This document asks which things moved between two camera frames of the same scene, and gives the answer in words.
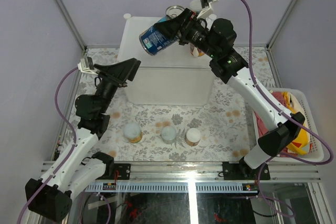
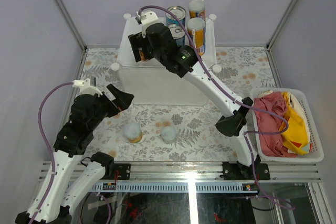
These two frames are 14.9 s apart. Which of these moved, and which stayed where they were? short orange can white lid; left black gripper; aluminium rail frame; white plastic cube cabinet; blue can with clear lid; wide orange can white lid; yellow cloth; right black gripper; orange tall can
Moved: left black gripper; right black gripper; short orange can white lid
Stayed: wide orange can white lid; aluminium rail frame; yellow cloth; white plastic cube cabinet; orange tall can; blue can with clear lid
